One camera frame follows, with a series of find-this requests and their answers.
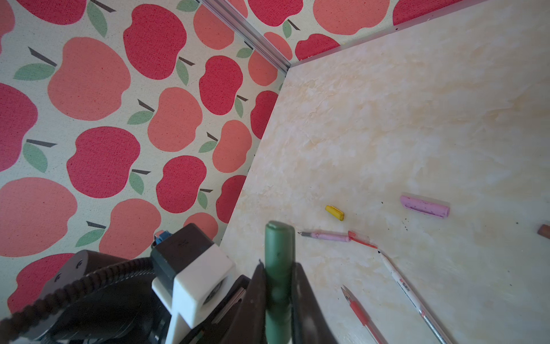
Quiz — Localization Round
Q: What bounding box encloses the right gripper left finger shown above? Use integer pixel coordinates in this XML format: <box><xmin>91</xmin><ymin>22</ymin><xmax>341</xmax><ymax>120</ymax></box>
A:
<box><xmin>221</xmin><ymin>261</ymin><xmax>267</xmax><ymax>344</ymax></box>

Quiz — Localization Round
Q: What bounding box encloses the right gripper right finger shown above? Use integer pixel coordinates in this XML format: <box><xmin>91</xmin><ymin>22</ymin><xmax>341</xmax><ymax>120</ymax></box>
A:
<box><xmin>291</xmin><ymin>262</ymin><xmax>337</xmax><ymax>344</ymax></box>

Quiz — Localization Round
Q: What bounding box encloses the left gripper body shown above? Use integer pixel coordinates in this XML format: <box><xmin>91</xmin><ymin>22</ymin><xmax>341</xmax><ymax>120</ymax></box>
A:
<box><xmin>180</xmin><ymin>275</ymin><xmax>251</xmax><ymax>344</ymax></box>

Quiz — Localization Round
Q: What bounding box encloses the green pen cap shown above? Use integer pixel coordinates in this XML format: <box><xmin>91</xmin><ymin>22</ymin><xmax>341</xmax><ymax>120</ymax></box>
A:
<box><xmin>264</xmin><ymin>221</ymin><xmax>295</xmax><ymax>343</ymax></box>

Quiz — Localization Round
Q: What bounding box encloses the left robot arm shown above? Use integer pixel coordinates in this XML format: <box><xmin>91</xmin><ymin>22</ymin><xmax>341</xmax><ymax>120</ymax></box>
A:
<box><xmin>1</xmin><ymin>245</ymin><xmax>265</xmax><ymax>343</ymax></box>

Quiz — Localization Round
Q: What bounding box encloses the pink pen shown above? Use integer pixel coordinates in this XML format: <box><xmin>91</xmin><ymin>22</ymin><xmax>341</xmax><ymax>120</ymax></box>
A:
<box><xmin>298</xmin><ymin>230</ymin><xmax>378</xmax><ymax>249</ymax></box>

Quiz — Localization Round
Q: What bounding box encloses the yellow pen cap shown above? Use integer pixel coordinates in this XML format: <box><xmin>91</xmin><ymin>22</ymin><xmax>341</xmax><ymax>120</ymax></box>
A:
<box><xmin>325</xmin><ymin>206</ymin><xmax>345</xmax><ymax>222</ymax></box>

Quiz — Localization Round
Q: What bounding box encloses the pink pen cap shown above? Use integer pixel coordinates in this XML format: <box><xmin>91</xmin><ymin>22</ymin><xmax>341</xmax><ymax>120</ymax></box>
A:
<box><xmin>400</xmin><ymin>195</ymin><xmax>451</xmax><ymax>219</ymax></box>

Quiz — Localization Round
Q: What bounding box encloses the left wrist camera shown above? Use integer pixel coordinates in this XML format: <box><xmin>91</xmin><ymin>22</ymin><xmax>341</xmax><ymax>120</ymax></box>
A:
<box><xmin>150</xmin><ymin>223</ymin><xmax>236</xmax><ymax>343</ymax></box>

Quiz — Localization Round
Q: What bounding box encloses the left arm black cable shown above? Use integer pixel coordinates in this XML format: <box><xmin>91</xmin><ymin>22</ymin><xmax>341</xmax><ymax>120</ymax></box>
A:
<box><xmin>0</xmin><ymin>257</ymin><xmax>156</xmax><ymax>341</ymax></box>

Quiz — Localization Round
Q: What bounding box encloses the left aluminium corner post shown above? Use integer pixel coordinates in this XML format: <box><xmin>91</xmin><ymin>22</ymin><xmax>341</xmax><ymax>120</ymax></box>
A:
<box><xmin>200</xmin><ymin>0</ymin><xmax>291</xmax><ymax>74</ymax></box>

